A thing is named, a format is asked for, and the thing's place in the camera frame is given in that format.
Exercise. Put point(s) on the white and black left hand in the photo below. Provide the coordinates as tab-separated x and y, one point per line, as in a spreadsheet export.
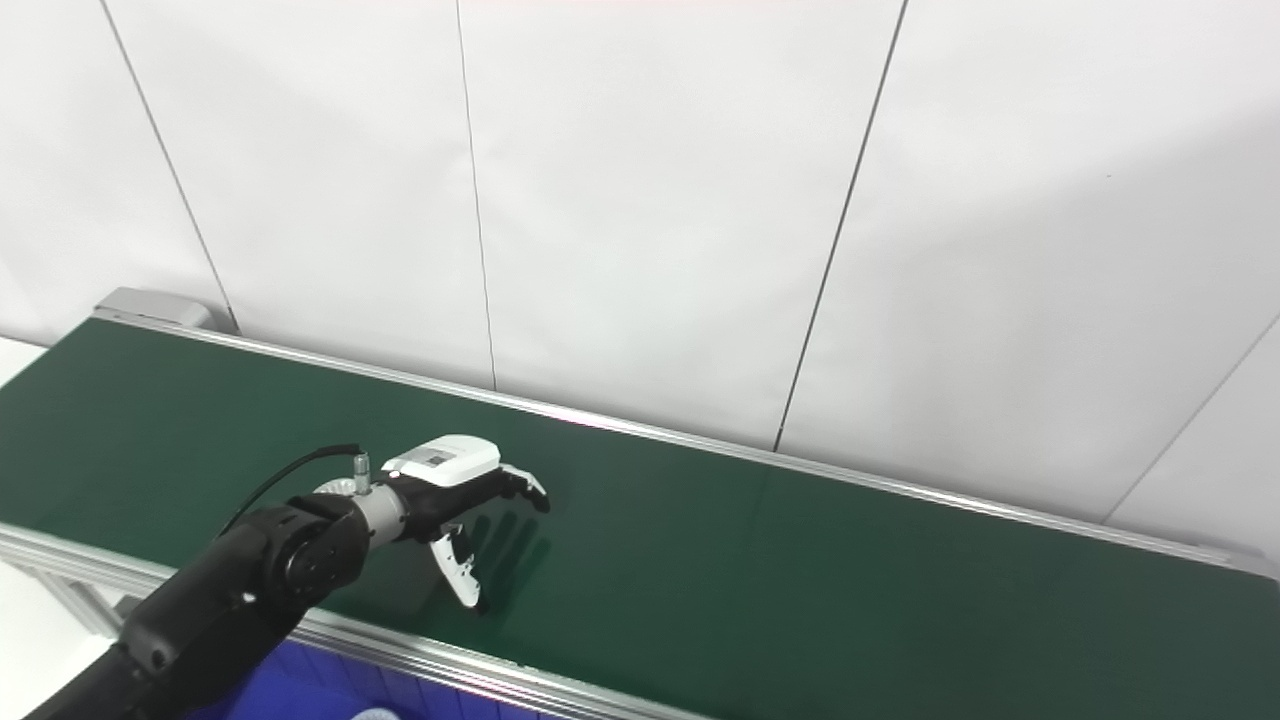
445	462

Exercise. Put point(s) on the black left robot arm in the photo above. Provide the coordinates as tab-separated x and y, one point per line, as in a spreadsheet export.
300	560

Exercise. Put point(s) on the green conveyor belt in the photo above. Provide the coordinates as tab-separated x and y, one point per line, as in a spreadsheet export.
800	600
450	668

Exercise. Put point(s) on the blue plastic bin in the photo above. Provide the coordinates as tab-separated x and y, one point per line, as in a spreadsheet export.
300	690

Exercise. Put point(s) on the grey conveyor end box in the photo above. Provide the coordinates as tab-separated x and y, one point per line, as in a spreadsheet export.
150	305

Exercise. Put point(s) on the aluminium conveyor leg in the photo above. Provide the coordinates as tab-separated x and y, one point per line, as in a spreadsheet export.
85	600

